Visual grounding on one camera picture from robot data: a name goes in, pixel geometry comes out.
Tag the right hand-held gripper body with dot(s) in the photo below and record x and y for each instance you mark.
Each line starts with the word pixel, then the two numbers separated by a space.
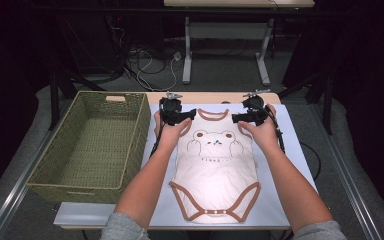
pixel 256 111

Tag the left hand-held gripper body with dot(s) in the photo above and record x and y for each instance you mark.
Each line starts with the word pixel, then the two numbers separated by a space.
pixel 170 111

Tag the cream baby bodysuit brown trim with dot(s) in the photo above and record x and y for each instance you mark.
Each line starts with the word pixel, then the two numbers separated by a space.
pixel 216 180

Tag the green woven basket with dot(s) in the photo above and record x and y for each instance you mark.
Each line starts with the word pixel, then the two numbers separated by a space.
pixel 96 150

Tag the person's left hand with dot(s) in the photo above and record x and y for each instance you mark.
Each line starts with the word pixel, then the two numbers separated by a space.
pixel 168 135

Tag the person's right hand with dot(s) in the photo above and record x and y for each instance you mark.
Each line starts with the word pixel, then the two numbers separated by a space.
pixel 265 133

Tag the white table mat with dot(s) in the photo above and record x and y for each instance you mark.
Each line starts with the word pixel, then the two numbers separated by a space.
pixel 273 200

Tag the wooden desk with white legs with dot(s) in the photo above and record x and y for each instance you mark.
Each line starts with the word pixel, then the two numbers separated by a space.
pixel 230 30

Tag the black horizontal bar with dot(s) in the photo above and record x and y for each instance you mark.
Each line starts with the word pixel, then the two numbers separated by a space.
pixel 113 12

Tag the aluminium floor rail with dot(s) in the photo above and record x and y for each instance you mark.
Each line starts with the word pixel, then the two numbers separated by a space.
pixel 350 180
pixel 13 193

